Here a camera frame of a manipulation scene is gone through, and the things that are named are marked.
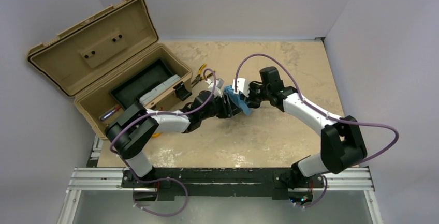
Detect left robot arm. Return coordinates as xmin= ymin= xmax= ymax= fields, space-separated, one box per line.
xmin=105 ymin=91 xmax=251 ymax=180

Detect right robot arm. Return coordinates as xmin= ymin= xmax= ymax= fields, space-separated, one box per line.
xmin=233 ymin=66 xmax=368 ymax=188

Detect yellow tape measure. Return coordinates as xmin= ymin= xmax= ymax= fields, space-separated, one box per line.
xmin=152 ymin=132 xmax=162 ymax=138

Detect grey box in toolbox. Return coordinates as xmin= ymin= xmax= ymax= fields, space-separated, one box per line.
xmin=138 ymin=74 xmax=181 ymax=105

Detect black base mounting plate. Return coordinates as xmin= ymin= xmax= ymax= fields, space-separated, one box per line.
xmin=121 ymin=167 xmax=325 ymax=201

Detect black toolbox tray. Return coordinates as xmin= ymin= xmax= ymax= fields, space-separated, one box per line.
xmin=109 ymin=57 xmax=175 ymax=110

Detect tan plastic toolbox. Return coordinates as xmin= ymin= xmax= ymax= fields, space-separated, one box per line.
xmin=27 ymin=0 xmax=193 ymax=139

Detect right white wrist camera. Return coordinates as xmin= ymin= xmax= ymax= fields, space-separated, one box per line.
xmin=232 ymin=78 xmax=251 ymax=97

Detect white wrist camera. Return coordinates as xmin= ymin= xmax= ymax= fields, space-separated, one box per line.
xmin=205 ymin=78 xmax=224 ymax=97
xmin=232 ymin=78 xmax=251 ymax=97

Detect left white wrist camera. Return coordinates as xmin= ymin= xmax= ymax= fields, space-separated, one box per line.
xmin=205 ymin=78 xmax=224 ymax=97

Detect yellow handled pliers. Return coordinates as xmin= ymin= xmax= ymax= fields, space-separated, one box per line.
xmin=191 ymin=64 xmax=213 ymax=87

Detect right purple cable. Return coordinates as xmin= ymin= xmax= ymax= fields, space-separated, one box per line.
xmin=233 ymin=53 xmax=400 ymax=210

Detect aluminium rail frame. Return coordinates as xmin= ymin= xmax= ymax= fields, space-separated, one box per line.
xmin=57 ymin=131 xmax=383 ymax=223

